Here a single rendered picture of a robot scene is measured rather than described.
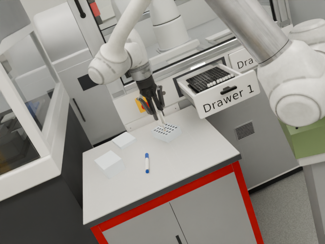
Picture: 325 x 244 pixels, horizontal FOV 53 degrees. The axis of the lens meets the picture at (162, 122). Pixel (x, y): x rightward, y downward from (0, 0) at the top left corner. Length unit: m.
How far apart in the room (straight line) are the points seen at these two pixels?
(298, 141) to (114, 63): 0.67
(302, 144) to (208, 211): 0.45
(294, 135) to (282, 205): 1.05
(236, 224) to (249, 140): 0.69
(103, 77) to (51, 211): 0.80
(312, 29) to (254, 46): 0.23
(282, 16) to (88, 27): 0.98
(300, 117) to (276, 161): 1.25
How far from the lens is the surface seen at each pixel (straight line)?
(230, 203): 1.37
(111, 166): 1.39
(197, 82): 1.61
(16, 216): 1.76
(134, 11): 1.17
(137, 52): 1.32
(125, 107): 1.69
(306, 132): 1.11
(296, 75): 0.90
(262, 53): 0.92
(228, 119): 1.88
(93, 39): 1.61
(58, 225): 1.78
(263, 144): 2.05
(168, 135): 1.46
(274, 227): 2.01
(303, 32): 1.09
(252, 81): 1.47
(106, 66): 1.20
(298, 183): 2.25
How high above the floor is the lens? 1.45
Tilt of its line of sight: 24 degrees down
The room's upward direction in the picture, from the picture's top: 22 degrees counter-clockwise
